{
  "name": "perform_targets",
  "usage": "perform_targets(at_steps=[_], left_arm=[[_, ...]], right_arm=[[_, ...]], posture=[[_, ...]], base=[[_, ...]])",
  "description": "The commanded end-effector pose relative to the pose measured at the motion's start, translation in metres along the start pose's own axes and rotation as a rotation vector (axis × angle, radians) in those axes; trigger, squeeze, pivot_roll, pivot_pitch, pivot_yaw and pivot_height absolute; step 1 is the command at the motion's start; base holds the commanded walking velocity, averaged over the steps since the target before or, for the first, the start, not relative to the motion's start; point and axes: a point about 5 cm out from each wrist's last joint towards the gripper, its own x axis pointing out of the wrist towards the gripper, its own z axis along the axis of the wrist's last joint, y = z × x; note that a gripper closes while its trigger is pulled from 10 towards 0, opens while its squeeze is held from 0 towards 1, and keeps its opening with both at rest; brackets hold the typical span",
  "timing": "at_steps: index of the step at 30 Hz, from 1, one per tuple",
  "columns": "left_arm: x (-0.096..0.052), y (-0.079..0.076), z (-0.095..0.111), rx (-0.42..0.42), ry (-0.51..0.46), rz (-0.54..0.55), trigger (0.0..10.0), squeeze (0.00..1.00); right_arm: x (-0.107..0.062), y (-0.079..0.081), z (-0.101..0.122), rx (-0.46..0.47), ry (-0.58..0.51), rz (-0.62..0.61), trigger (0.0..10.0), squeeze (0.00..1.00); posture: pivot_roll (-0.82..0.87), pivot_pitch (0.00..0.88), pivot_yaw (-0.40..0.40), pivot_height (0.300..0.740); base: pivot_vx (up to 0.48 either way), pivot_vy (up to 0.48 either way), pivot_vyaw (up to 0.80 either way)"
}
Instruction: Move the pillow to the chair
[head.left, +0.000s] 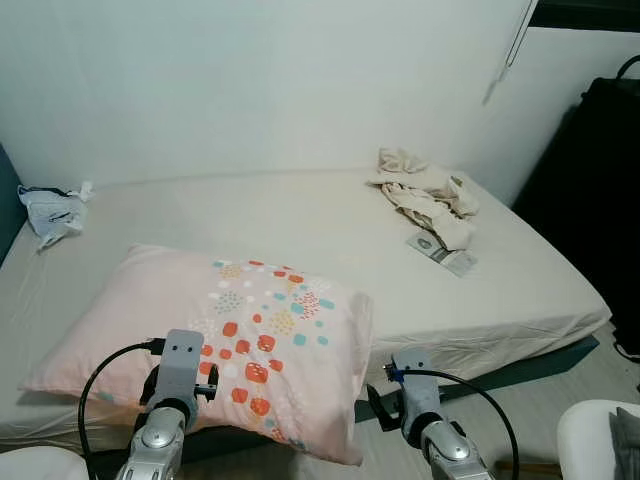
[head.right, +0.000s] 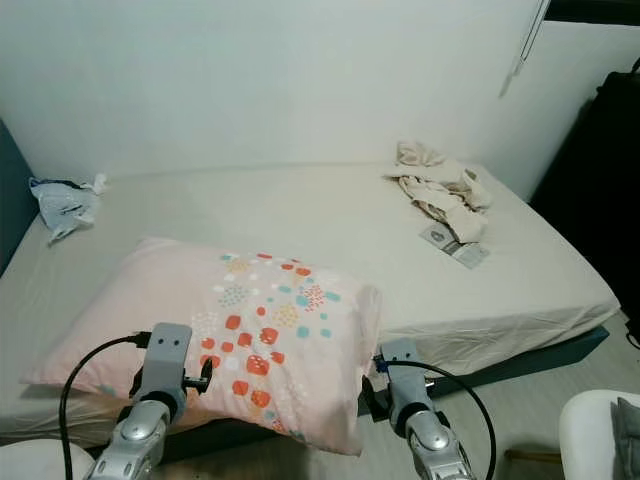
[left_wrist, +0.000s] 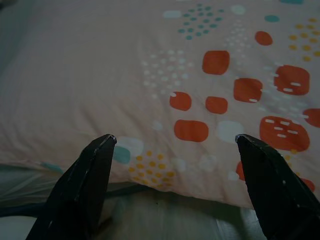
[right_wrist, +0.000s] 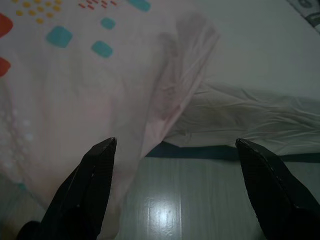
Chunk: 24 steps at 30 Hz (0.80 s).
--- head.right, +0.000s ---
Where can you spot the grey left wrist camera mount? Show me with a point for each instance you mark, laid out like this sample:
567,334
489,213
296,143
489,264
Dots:
168,355

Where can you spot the pink pillow with coloured dots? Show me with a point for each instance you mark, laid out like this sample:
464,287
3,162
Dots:
150,300

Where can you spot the white bed mattress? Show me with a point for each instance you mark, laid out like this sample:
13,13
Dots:
260,200

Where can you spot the crumpled blue white bag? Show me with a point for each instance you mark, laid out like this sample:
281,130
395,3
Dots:
65,205

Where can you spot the small grey printed booklet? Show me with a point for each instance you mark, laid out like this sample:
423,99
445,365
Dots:
472,255
440,236

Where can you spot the white blind wand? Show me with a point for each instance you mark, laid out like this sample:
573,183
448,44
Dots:
532,35

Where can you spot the large black case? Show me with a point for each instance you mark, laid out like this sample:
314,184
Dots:
595,180

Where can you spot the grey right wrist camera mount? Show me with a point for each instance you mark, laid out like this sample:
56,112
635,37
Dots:
402,375

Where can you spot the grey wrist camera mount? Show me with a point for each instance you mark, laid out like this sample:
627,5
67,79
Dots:
402,375
168,355

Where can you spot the crumpled beige clothes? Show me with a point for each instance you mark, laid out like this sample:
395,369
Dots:
440,185

